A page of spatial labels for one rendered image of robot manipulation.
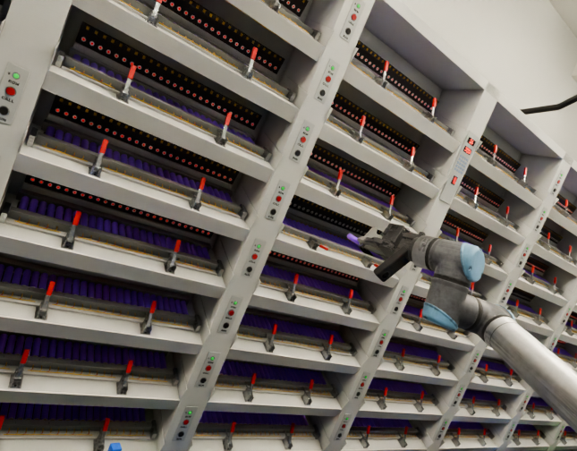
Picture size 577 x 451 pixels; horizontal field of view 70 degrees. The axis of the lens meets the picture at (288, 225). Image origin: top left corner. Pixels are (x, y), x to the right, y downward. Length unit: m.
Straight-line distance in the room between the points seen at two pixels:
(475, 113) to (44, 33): 1.41
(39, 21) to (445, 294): 1.09
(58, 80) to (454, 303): 1.05
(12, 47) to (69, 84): 0.12
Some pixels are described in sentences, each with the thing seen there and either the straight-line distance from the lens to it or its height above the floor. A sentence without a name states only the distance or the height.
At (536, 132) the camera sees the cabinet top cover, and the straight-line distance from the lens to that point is 2.12.
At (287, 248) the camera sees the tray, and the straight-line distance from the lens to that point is 1.32.
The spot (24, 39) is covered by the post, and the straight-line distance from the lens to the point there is 1.08.
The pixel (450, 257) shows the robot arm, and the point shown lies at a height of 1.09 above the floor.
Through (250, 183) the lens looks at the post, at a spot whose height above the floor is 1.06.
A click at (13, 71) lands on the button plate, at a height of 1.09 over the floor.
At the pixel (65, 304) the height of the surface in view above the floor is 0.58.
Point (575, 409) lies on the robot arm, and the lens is 0.98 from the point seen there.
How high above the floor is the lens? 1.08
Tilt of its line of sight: 4 degrees down
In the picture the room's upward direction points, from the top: 23 degrees clockwise
